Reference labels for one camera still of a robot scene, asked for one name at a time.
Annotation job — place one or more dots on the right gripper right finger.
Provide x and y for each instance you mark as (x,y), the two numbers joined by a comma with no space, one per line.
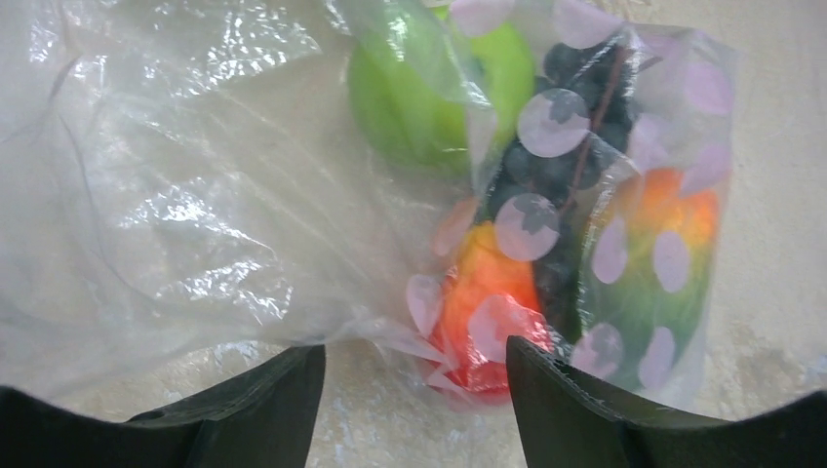
(569,418)

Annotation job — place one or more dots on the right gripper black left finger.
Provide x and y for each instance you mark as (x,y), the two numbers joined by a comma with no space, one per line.
(263,417)

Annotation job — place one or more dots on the red fake food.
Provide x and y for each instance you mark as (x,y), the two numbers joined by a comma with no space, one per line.
(487,297)

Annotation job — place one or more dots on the orange green fake mango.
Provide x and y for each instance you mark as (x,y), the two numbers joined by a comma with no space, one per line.
(647,263)

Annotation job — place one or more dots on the clear zip top bag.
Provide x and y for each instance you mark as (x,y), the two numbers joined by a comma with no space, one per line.
(178,174)

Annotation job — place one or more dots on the green fake apple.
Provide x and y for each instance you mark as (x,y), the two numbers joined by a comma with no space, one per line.
(435,88)

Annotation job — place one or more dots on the black fake grapes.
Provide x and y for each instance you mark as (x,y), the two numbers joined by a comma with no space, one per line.
(587,105)

